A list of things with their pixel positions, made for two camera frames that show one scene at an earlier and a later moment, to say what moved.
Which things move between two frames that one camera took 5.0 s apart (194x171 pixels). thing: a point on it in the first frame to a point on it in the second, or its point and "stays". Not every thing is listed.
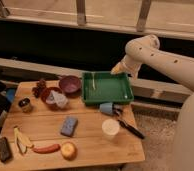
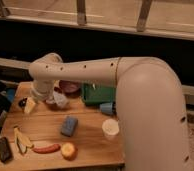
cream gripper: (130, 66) to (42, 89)
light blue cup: (106, 107) stays
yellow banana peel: (21, 141) stays
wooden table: (48, 126) stays
